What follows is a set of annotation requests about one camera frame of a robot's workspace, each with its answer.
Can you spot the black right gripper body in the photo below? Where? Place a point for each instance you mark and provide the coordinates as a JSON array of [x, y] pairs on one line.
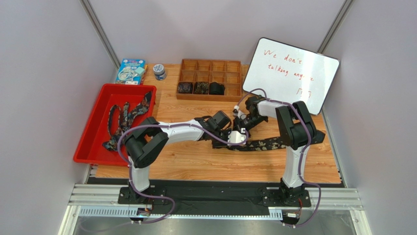
[[245, 122]]

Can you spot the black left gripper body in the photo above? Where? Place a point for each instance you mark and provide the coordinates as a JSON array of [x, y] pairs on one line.
[[226, 133]]

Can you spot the black floral necktie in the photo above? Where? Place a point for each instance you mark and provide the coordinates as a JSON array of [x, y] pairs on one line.
[[254, 145]]

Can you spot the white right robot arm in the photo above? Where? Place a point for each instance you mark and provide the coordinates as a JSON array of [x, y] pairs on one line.
[[297, 132]]

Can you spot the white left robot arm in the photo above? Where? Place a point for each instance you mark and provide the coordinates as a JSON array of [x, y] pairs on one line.
[[146, 141]]

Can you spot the plain black rolled tie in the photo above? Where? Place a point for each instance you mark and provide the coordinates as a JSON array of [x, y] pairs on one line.
[[216, 88]]

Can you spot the wooden compartment organizer box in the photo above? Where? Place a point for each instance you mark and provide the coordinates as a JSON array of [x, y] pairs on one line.
[[227, 72]]

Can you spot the whiteboard with red writing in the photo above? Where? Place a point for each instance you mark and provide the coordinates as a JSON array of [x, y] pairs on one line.
[[288, 73]]

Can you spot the dark patterned rolled tie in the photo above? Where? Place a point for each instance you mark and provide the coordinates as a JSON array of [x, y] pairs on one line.
[[201, 88]]

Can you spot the dark blue rolled tie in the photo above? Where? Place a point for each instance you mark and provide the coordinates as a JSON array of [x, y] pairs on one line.
[[185, 88]]

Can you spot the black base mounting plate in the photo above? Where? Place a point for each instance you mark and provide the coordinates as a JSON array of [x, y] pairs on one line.
[[210, 197]]

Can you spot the small blue white jar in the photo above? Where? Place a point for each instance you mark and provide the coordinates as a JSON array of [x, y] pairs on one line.
[[159, 72]]

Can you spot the blue floral necktie in tray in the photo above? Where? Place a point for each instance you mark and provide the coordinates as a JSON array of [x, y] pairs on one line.
[[125, 120]]

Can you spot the blue picture box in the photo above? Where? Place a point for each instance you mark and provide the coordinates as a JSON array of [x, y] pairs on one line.
[[131, 72]]

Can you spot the red plastic tray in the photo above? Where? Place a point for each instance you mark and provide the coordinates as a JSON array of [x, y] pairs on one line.
[[90, 149]]

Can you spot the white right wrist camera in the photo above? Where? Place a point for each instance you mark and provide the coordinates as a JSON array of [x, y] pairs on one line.
[[237, 113]]

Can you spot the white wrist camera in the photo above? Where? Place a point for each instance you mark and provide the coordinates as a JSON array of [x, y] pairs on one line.
[[238, 137], [237, 113]]

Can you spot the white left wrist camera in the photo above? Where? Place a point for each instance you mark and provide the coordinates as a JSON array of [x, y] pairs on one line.
[[238, 137]]

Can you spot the aluminium frame rail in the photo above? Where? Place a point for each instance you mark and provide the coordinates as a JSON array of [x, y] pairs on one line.
[[93, 209]]

